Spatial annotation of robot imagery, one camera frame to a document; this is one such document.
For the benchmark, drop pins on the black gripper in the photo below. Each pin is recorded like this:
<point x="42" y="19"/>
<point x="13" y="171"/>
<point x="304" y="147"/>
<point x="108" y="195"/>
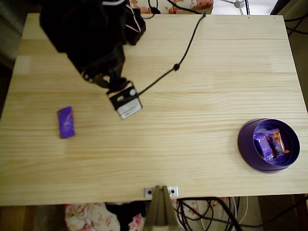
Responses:
<point x="102" y="78"/>

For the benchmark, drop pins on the purple candy bar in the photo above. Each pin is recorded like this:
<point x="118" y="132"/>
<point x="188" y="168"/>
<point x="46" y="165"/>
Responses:
<point x="66" y="122"/>

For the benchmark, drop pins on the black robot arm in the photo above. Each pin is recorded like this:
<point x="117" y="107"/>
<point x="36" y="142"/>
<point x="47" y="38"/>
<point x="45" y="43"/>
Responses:
<point x="81" y="31"/>

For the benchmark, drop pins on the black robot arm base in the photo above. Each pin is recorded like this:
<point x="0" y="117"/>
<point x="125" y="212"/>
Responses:
<point x="136" y="30"/>

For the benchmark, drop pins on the purple bowl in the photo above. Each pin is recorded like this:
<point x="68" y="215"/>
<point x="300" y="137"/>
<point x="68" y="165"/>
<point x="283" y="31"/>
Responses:
<point x="245" y="145"/>

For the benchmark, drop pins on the purple candy wrapper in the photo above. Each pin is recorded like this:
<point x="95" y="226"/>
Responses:
<point x="263" y="145"/>

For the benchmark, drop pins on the orange and purple candy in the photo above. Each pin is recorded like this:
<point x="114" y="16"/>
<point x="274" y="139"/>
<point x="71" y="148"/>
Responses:
<point x="278" y="144"/>

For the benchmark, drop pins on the black fabric patch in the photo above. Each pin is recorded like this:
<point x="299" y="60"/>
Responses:
<point x="125" y="214"/>

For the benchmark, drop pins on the floral cloth with black patch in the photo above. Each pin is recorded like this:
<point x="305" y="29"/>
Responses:
<point x="84" y="216"/>

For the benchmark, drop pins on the white chair base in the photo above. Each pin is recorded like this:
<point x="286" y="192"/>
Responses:
<point x="237" y="3"/>

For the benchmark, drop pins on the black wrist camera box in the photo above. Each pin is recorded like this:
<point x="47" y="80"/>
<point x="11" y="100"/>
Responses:
<point x="127" y="106"/>

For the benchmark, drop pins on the metal bracket plate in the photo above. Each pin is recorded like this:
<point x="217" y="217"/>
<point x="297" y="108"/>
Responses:
<point x="174" y="191"/>

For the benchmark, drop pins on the olive camera stand pole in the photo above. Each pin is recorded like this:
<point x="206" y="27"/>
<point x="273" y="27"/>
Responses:
<point x="160" y="211"/>

